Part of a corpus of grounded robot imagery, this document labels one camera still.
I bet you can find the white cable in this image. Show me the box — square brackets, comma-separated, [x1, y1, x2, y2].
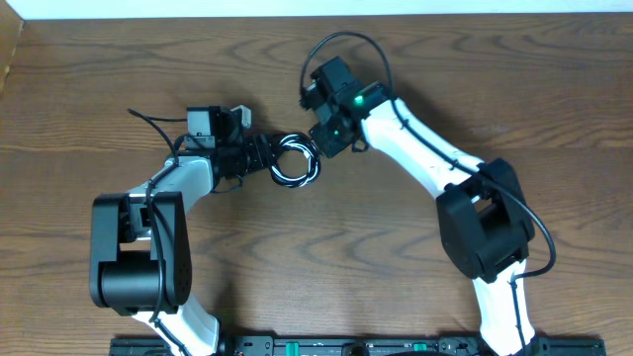
[270, 133, 321, 188]

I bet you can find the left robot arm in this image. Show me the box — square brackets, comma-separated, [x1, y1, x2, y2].
[89, 105, 273, 355]

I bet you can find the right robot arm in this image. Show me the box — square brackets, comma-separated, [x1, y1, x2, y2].
[300, 57, 535, 355]

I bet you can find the right camera black cable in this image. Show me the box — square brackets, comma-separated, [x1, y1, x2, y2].
[299, 31, 558, 356]

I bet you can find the camera black cable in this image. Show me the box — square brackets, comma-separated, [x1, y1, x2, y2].
[299, 31, 558, 356]
[127, 108, 192, 356]

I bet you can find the left camera black cable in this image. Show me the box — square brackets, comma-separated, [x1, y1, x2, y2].
[127, 108, 192, 356]

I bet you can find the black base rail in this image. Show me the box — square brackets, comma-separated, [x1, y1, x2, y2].
[108, 334, 607, 356]

